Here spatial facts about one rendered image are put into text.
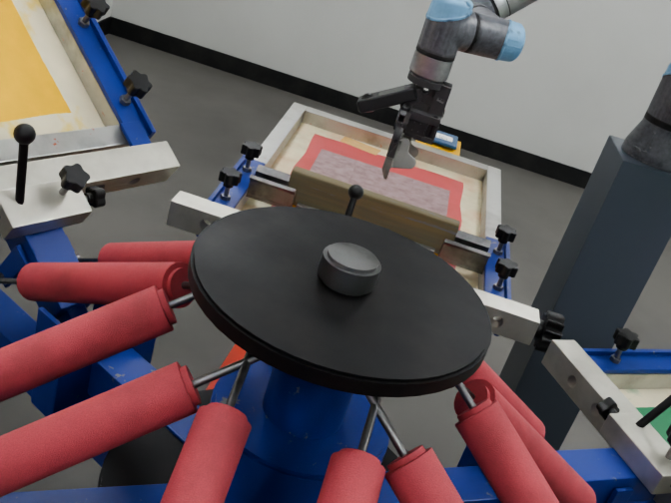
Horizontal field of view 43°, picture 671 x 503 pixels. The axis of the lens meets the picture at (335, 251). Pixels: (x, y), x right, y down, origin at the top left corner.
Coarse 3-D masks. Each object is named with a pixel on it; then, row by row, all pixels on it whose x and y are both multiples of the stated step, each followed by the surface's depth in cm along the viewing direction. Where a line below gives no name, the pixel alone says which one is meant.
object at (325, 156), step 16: (320, 144) 218; (336, 144) 221; (304, 160) 206; (320, 160) 208; (336, 160) 211; (352, 160) 214; (368, 160) 217; (336, 176) 203; (352, 176) 205; (368, 176) 208
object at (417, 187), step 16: (400, 176) 214; (416, 176) 217; (432, 176) 220; (384, 192) 202; (400, 192) 205; (416, 192) 208; (432, 192) 210; (448, 192) 213; (432, 208) 202; (448, 208) 204
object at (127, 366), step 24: (48, 312) 113; (120, 360) 112; (144, 360) 114; (48, 384) 110; (72, 384) 111; (96, 384) 112; (120, 384) 109; (48, 408) 111; (384, 480) 106; (456, 480) 110; (480, 480) 111
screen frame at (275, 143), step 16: (288, 112) 221; (304, 112) 226; (320, 112) 228; (288, 128) 211; (320, 128) 228; (336, 128) 227; (352, 128) 226; (368, 128) 228; (272, 144) 199; (368, 144) 227; (384, 144) 226; (416, 144) 227; (256, 160) 189; (272, 160) 195; (432, 160) 226; (448, 160) 225; (464, 160) 226; (480, 176) 226; (496, 176) 223; (496, 192) 212; (240, 208) 172; (496, 208) 203; (496, 224) 195; (480, 288) 169
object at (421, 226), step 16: (304, 176) 172; (320, 176) 173; (304, 192) 174; (320, 192) 173; (336, 192) 172; (368, 192) 173; (320, 208) 174; (336, 208) 174; (368, 208) 172; (384, 208) 172; (400, 208) 171; (416, 208) 172; (384, 224) 173; (400, 224) 173; (416, 224) 172; (432, 224) 171; (448, 224) 171; (416, 240) 174; (432, 240) 173
